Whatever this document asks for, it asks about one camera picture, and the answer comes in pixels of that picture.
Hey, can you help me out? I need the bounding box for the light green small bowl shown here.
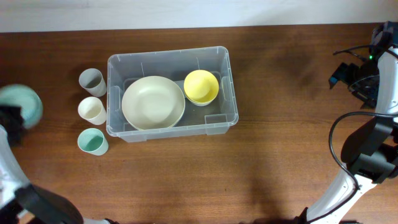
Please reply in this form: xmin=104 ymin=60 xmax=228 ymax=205
xmin=1 ymin=84 xmax=43 ymax=129

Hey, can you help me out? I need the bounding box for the cream plastic cup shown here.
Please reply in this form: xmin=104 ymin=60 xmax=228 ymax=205
xmin=78 ymin=96 xmax=107 ymax=125

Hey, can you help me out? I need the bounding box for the grey plastic cup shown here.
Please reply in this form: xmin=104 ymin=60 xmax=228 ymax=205
xmin=78 ymin=68 xmax=107 ymax=97

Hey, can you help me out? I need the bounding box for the cream bowl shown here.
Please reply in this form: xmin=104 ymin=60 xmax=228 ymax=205
xmin=121 ymin=76 xmax=186 ymax=130

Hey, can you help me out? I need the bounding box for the yellow small bowl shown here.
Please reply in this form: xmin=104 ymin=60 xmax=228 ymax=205
xmin=183 ymin=70 xmax=220 ymax=103

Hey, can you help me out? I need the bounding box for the white small bowl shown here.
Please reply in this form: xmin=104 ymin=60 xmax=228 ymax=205
xmin=187 ymin=97 xmax=214 ymax=106

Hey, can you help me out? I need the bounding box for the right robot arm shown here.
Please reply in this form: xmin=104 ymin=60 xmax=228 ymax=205
xmin=294 ymin=44 xmax=397 ymax=223

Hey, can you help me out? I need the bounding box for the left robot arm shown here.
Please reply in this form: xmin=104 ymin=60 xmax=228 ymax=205
xmin=1 ymin=105 xmax=114 ymax=224

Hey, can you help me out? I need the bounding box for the green plastic cup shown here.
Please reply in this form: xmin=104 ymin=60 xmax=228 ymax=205
xmin=77 ymin=128 xmax=109 ymax=156

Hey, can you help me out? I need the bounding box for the clear plastic storage bin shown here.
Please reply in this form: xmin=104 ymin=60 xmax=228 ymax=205
xmin=106 ymin=46 xmax=239 ymax=142

